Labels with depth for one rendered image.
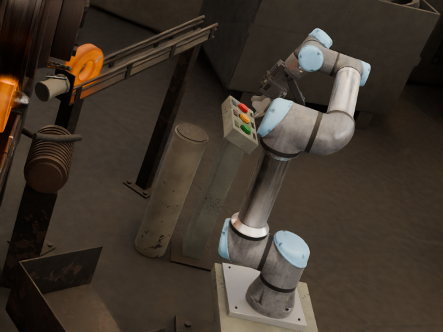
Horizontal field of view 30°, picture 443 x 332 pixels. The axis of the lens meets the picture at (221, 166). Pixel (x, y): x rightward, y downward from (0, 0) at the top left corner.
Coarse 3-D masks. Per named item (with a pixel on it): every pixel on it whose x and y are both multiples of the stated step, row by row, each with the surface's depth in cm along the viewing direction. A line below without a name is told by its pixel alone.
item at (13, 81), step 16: (16, 0) 165; (32, 0) 166; (16, 16) 167; (32, 16) 166; (16, 32) 168; (32, 32) 167; (0, 48) 171; (16, 48) 171; (0, 64) 175; (16, 64) 174; (0, 80) 184; (16, 80) 181
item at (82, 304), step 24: (24, 264) 170; (48, 264) 175; (72, 264) 180; (96, 264) 185; (24, 288) 168; (48, 288) 180; (72, 288) 184; (24, 312) 169; (48, 312) 162; (72, 312) 179; (96, 312) 182
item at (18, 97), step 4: (16, 92) 200; (20, 92) 201; (12, 96) 199; (16, 96) 199; (20, 96) 200; (24, 96) 200; (12, 100) 199; (16, 100) 199; (20, 100) 200; (24, 100) 200; (28, 100) 201; (12, 104) 200; (16, 104) 200; (20, 104) 200; (24, 104) 200; (16, 108) 201; (20, 108) 201; (24, 108) 202
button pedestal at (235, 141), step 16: (224, 112) 288; (240, 112) 287; (224, 128) 279; (240, 128) 276; (224, 144) 288; (240, 144) 276; (256, 144) 276; (224, 160) 287; (240, 160) 288; (208, 176) 300; (224, 176) 291; (208, 192) 294; (224, 192) 295; (208, 208) 298; (192, 224) 305; (208, 224) 302; (176, 240) 315; (192, 240) 305; (208, 240) 322; (176, 256) 307; (192, 256) 309; (208, 256) 314
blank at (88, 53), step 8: (80, 48) 247; (88, 48) 247; (96, 48) 250; (72, 56) 245; (80, 56) 245; (88, 56) 248; (96, 56) 252; (72, 64) 245; (80, 64) 247; (88, 64) 255; (96, 64) 255; (72, 72) 246; (80, 72) 256; (88, 72) 255; (96, 72) 257; (80, 80) 252
